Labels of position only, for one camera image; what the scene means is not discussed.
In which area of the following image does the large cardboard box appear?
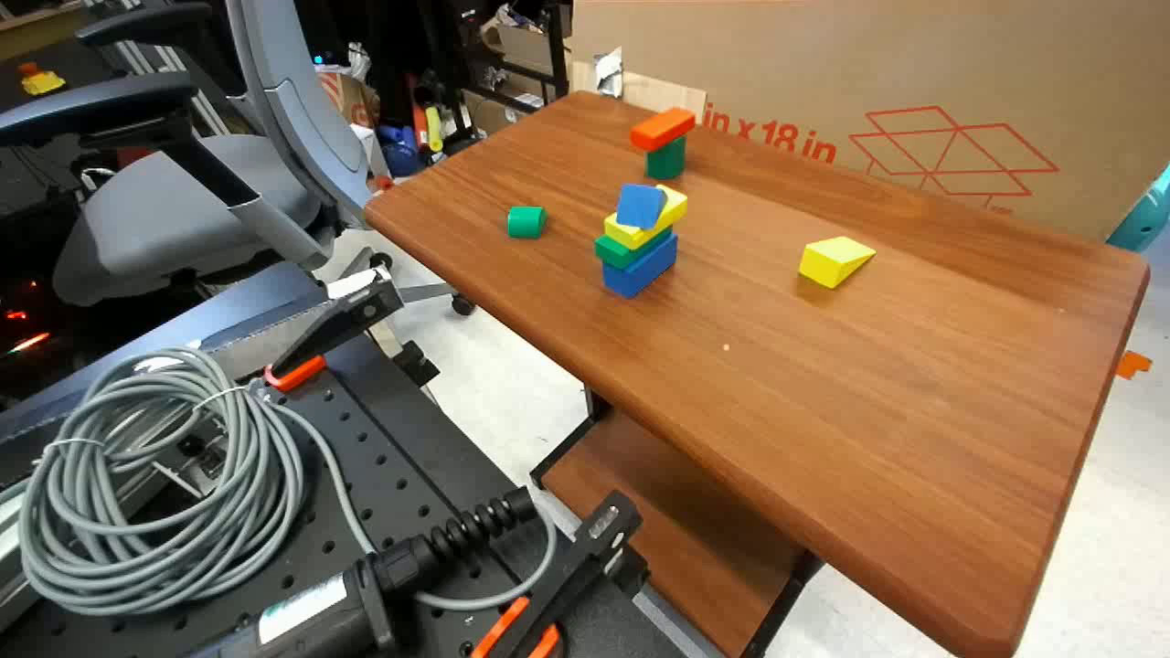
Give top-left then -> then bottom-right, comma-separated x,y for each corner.
565,0 -> 1170,244

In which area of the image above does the green round block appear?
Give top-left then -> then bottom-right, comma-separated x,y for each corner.
499,203 -> 550,242

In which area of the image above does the grey office chair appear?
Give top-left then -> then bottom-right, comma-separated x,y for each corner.
0,0 -> 483,322

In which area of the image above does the green flat block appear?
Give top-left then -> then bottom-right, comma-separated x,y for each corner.
593,227 -> 676,273

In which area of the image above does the black clamp orange handle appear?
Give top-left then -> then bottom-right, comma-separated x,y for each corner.
467,491 -> 650,658
260,266 -> 409,394

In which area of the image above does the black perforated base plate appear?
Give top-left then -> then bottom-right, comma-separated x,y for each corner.
0,332 -> 688,658

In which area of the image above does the black power plug cable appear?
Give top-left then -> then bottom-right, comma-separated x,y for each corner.
194,487 -> 542,658

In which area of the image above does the brown wooden table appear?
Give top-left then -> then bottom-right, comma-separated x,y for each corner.
361,89 -> 1151,658

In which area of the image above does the yellow wedge block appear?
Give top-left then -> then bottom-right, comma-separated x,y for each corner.
798,234 -> 877,292

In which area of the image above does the coiled grey cable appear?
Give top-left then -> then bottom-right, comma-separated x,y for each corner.
15,349 -> 561,619

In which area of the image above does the orange block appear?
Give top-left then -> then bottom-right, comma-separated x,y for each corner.
630,105 -> 699,153

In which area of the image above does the dark green square block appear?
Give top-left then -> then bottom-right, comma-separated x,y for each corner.
644,134 -> 690,187

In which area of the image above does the small blue block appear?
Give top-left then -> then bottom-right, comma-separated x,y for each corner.
615,178 -> 669,234

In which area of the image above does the teal chair part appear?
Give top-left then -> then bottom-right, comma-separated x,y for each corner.
1105,166 -> 1170,256

